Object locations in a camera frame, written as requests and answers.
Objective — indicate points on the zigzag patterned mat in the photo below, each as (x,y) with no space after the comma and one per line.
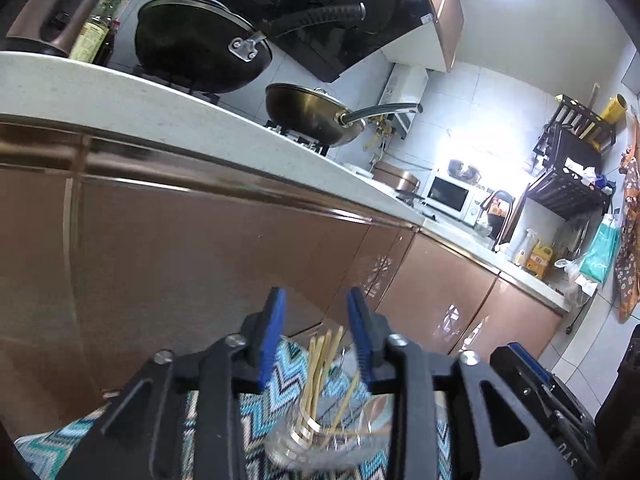
(280,375)

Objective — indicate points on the floral brown apron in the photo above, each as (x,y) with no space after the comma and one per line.
(629,240)

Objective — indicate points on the yellow detergent bottle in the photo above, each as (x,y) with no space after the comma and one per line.
(541,260)

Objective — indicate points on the black range hood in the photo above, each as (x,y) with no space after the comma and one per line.
(320,10)

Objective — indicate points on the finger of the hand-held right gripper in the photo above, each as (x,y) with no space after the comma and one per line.
(525,365)

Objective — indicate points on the white water heater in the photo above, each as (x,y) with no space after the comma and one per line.
(405,90)

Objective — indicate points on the kitchen faucet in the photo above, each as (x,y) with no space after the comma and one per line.
(500,210)

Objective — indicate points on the yellow cup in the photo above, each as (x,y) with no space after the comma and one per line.
(614,106)

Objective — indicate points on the black dish rack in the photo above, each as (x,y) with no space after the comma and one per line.
(570,190)

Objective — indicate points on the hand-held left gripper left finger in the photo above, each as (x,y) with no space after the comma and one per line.
(270,345)

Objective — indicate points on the white microwave oven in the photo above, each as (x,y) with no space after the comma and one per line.
(450,195)

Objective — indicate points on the bunch of wooden chopsticks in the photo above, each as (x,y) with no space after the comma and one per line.
(314,375)

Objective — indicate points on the clear glass cup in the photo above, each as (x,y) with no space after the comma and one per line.
(300,452)

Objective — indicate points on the brown wall cabinet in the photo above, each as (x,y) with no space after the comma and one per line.
(447,15)

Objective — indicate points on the dark sauce bottle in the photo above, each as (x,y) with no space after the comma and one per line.
(107,47)

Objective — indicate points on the cooking oil bottle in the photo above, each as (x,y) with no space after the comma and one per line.
(92,35)

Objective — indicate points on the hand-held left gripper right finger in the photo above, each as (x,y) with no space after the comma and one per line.
(359,345)

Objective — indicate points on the teal plastic bag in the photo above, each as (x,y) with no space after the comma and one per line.
(600,255)

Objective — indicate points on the white spray bottle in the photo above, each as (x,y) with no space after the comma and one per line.
(525,250)

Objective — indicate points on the metal bowls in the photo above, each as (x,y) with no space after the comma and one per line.
(464,170)

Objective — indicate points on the brown base cabinets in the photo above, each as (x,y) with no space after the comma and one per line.
(200,240)

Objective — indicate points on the golden frying pan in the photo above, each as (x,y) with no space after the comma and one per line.
(310,115)

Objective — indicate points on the gas stove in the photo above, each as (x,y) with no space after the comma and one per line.
(295,135)

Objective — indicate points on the black wok with lid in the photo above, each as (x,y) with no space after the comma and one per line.
(200,45)

